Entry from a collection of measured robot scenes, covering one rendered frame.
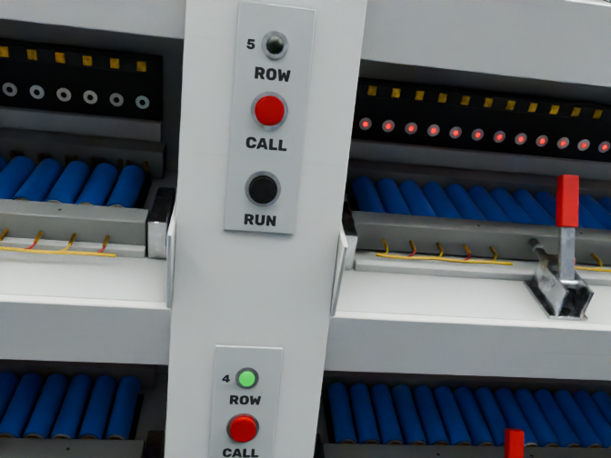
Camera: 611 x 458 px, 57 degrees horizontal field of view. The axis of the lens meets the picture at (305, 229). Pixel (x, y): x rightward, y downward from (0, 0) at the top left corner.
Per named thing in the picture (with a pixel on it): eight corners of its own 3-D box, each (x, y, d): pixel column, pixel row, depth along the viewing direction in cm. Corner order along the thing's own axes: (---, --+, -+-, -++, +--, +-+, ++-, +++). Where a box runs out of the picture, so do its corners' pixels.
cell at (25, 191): (65, 180, 44) (37, 222, 39) (40, 178, 44) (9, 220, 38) (63, 158, 43) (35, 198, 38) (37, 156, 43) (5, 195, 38)
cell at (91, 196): (118, 184, 45) (100, 225, 39) (95, 183, 45) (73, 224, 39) (117, 163, 44) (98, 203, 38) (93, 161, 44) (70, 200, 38)
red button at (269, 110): (283, 127, 31) (285, 96, 30) (253, 124, 30) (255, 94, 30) (282, 125, 32) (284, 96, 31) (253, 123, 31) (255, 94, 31)
